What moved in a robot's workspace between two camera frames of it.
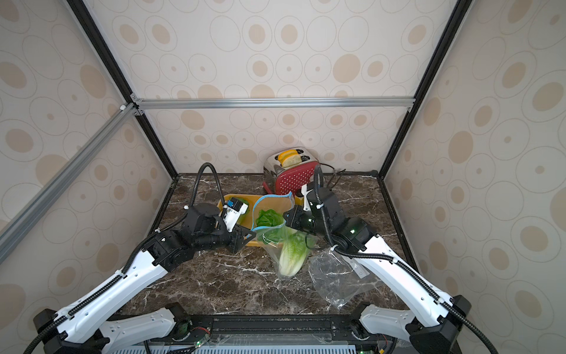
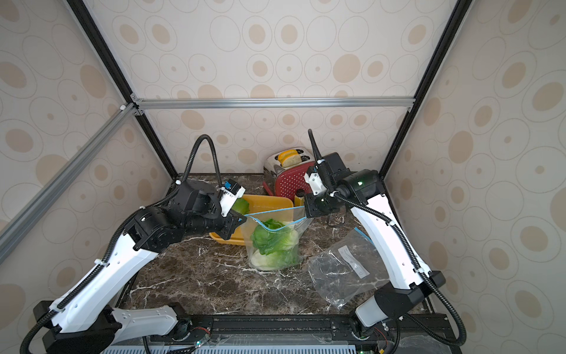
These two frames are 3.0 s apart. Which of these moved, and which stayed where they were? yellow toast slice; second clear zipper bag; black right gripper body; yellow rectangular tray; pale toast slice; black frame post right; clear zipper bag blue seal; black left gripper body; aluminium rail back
Moved: black left gripper body; yellow rectangular tray; black right gripper body; clear zipper bag blue seal
Stayed: yellow toast slice; pale toast slice; second clear zipper bag; black frame post right; aluminium rail back
